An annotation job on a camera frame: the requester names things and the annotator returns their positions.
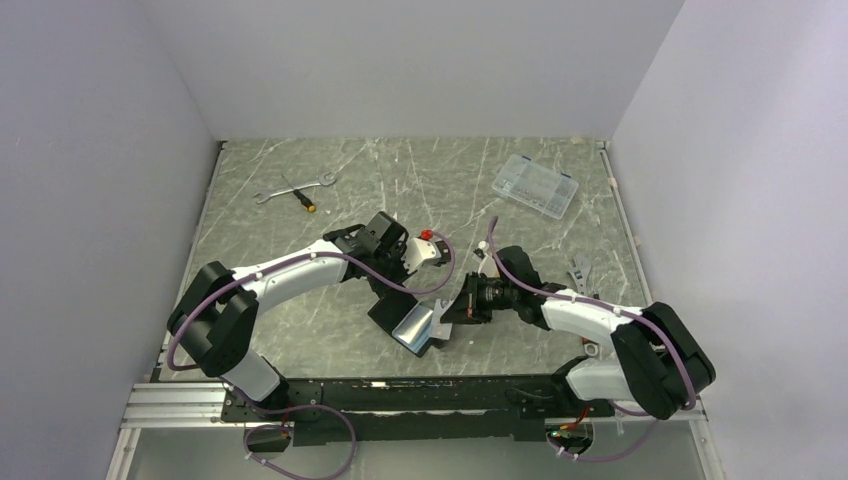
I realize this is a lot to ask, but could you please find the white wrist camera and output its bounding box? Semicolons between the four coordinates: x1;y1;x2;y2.
402;230;451;274
473;241;497;277

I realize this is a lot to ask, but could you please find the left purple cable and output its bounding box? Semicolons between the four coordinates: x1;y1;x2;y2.
165;229;458;480

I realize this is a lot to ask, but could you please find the orange handled tool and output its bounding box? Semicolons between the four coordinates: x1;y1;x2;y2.
581;338;600;358

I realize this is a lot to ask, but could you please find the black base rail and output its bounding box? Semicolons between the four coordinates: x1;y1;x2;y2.
220;374;614;446

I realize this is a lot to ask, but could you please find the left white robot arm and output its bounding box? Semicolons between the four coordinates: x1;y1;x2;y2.
166;212;443;420

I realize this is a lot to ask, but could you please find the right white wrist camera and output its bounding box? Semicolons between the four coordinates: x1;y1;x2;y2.
473;241;497;277

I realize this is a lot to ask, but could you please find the aluminium frame rail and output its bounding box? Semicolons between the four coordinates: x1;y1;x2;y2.
121;382;226;429

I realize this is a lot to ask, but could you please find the clear plastic organizer box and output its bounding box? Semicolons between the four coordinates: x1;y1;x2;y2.
492;154;579;220

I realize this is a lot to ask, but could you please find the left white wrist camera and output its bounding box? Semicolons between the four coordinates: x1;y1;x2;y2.
402;230;451;274

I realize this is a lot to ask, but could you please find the black yellow screwdriver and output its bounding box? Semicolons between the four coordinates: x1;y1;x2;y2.
282;175;316;213

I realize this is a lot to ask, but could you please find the black leather card holder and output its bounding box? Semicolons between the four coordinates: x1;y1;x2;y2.
386;298;446;357

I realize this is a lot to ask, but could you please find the silver open-end wrench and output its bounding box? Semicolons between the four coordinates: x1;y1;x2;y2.
253;172;338;204

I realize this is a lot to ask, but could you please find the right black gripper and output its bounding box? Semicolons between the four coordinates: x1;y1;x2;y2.
441;271;519;324

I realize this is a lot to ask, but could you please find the purple cable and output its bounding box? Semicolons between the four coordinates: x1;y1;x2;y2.
165;229;458;480
485;215;700;464

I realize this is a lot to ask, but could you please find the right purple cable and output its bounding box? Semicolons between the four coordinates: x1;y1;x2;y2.
485;215;700;464

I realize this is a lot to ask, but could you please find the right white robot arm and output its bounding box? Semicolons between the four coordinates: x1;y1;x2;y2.
439;246;716;420

